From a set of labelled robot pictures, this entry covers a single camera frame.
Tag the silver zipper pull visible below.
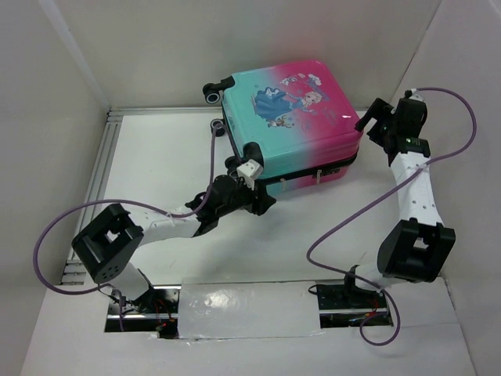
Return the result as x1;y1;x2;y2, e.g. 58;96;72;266
280;178;287;192

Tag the white glossy cover sheet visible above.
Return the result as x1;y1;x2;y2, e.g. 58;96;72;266
178;281;322;340

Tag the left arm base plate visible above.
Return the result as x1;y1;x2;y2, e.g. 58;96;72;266
102;285;182;320

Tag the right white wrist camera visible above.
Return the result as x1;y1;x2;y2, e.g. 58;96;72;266
404;89;425;102

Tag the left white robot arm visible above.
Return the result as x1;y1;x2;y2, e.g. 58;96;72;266
71;175;276;313

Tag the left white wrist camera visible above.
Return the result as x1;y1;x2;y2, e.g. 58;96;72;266
236;159;263;190

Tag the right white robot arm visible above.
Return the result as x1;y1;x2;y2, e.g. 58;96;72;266
341;95;456;307

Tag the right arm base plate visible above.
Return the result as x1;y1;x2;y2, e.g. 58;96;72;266
308;284;387;313

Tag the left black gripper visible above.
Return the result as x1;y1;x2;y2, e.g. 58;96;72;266
217;176;277;218

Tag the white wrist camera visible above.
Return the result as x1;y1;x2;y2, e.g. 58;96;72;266
236;159;263;190
404;89;425;102

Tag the pink hard-shell suitcase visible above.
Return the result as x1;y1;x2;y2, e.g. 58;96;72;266
202;60;362;195

